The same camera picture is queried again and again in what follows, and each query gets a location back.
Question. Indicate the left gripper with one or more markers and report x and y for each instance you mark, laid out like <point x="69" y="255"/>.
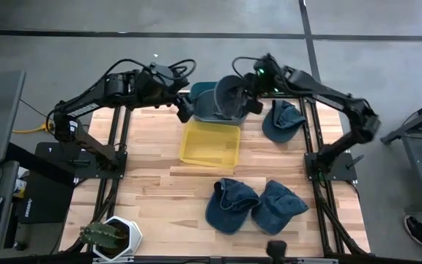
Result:
<point x="159" y="89"/>

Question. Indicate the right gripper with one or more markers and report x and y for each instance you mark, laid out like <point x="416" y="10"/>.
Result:
<point x="262" y="82"/>

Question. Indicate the grey cap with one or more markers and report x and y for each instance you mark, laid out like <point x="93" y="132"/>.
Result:
<point x="229" y="99"/>
<point x="205" y="106"/>

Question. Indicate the blue denim cap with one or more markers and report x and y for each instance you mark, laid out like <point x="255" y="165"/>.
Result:
<point x="277" y="209"/>
<point x="282" y="124"/>

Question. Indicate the blue hooded sweatshirt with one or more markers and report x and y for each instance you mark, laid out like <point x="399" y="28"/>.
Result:
<point x="225" y="216"/>

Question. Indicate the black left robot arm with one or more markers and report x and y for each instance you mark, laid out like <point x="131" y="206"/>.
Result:
<point x="86" y="104"/>

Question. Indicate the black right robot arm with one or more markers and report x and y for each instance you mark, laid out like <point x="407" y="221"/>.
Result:
<point x="328" y="96"/>

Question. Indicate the yellow plastic bin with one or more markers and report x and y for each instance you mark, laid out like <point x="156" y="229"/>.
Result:
<point x="211" y="144"/>

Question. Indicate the potted cactus in white pot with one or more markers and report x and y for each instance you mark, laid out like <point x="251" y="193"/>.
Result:
<point x="134" y="238"/>

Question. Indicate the green cactus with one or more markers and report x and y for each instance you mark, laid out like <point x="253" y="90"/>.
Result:
<point x="101" y="234"/>

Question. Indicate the black computer case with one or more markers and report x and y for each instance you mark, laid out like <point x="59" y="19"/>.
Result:
<point x="46" y="201"/>

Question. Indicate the grey metal table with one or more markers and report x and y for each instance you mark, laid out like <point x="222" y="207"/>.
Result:
<point x="420" y="161"/>

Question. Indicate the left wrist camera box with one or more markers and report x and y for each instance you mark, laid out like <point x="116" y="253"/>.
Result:
<point x="161" y="70"/>

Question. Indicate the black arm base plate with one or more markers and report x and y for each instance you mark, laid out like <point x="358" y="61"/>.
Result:
<point x="57" y="157"/>
<point x="343" y="170"/>

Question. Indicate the black aluminium rig frame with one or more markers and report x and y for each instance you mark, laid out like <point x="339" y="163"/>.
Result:
<point x="110" y="199"/>

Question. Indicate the black table-level camera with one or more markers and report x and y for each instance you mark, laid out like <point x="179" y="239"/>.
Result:
<point x="277" y="251"/>

